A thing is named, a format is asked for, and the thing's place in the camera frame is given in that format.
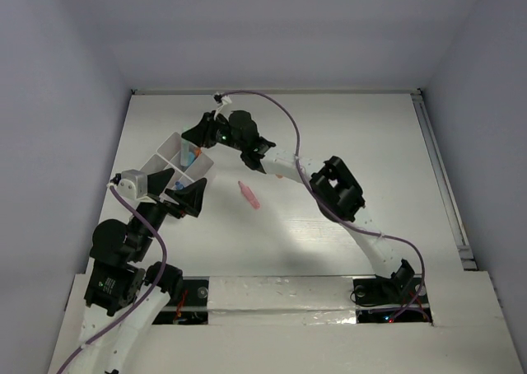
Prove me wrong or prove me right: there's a white compartment organizer box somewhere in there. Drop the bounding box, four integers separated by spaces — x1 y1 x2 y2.
140 132 215 189

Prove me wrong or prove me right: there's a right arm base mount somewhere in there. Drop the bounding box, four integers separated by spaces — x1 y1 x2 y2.
350 259 433 324

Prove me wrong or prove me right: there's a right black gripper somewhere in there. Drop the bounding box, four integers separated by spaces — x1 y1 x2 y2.
181 110 245 152

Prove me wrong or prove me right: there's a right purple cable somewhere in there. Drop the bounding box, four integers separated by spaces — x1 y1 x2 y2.
224 90 427 324

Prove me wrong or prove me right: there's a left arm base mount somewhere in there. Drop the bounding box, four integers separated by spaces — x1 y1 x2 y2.
153 264 209 325

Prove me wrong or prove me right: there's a pink highlighter marker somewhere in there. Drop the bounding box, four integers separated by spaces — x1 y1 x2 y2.
238 181 260 209

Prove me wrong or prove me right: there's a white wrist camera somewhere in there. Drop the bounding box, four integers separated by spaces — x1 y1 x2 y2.
213 92 232 119
109 169 148 202

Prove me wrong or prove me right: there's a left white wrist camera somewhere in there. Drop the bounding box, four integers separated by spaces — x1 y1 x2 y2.
109 169 148 202

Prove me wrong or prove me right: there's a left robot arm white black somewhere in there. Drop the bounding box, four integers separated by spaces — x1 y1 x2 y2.
58 168 207 373

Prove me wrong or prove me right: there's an aluminium rail right edge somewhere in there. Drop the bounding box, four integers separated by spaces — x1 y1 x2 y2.
410 90 478 271

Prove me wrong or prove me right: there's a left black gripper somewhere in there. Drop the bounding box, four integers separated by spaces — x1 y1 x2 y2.
131 166 208 259

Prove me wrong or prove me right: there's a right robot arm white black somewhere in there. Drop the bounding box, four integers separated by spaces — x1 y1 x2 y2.
182 110 417 305

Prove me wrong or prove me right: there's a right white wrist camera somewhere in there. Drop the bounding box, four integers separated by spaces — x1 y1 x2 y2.
213 92 232 119

